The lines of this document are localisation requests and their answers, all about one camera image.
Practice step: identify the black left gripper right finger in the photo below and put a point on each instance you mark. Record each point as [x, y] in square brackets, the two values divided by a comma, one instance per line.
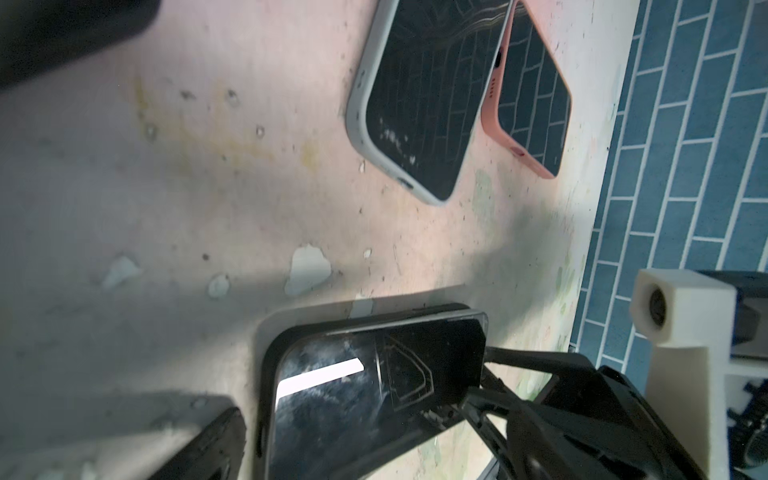
[540, 451]

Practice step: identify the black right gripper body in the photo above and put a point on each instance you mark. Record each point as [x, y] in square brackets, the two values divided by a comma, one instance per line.
[598, 409]

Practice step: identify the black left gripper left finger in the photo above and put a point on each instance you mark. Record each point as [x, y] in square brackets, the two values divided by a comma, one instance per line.
[215, 453]

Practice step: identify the black case dual camera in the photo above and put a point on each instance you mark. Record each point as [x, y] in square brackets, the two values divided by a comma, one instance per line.
[267, 390]

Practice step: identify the black phone face up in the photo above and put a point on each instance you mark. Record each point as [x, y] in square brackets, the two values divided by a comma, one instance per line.
[372, 390]

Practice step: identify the pink phone case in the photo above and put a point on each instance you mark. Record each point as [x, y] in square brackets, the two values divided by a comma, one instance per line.
[498, 132]

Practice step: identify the light blue phone case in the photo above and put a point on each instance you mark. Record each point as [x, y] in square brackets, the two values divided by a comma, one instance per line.
[366, 108]

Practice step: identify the blue phone black screen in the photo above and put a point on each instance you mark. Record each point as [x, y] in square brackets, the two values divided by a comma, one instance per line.
[432, 96]

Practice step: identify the black phone case left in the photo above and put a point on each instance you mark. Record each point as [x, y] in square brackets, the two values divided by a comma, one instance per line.
[38, 36]

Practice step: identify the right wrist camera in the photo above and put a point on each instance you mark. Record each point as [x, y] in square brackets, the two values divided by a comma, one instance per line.
[707, 379]

